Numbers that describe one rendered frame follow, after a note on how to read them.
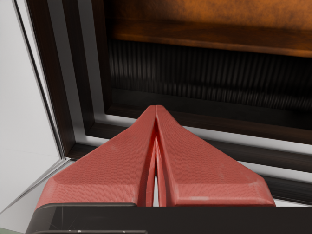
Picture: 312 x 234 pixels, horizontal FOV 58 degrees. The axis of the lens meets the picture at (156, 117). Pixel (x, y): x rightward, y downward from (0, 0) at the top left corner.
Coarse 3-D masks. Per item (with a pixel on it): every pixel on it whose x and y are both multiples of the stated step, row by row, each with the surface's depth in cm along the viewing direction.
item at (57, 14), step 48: (48, 0) 12; (96, 0) 13; (48, 48) 13; (96, 48) 14; (48, 96) 13; (96, 96) 16; (96, 144) 16; (240, 144) 15; (288, 144) 15; (288, 192) 14
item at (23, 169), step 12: (0, 156) 17; (12, 156) 16; (24, 156) 16; (36, 156) 16; (48, 156) 16; (0, 168) 17; (12, 168) 17; (24, 168) 17; (36, 168) 16; (48, 168) 16; (0, 180) 18; (12, 180) 18; (24, 180) 17; (36, 180) 17; (0, 192) 19; (12, 192) 18; (24, 192) 18; (0, 204) 20
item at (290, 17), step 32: (128, 0) 27; (160, 0) 26; (192, 0) 26; (224, 0) 25; (256, 0) 25; (288, 0) 24; (128, 32) 25; (160, 32) 25; (192, 32) 25; (224, 32) 25; (256, 32) 25; (288, 32) 25
